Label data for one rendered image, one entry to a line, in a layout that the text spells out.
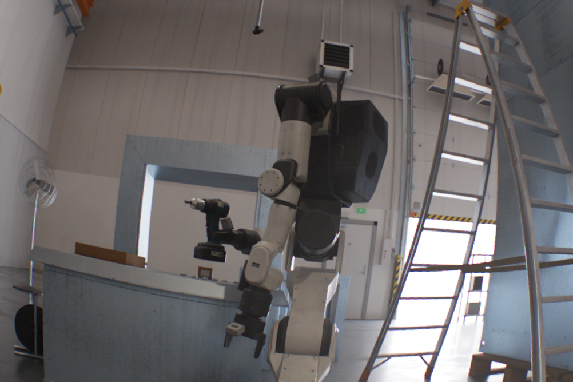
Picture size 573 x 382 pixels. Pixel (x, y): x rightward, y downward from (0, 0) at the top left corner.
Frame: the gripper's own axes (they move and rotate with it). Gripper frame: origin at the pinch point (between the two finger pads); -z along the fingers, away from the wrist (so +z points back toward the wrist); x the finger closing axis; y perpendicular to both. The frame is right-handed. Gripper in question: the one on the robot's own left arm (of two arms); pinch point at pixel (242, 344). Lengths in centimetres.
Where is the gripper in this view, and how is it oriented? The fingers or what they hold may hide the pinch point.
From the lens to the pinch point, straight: 165.9
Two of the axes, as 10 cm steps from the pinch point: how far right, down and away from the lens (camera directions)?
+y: -4.5, -2.8, -8.5
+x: -8.5, -1.6, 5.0
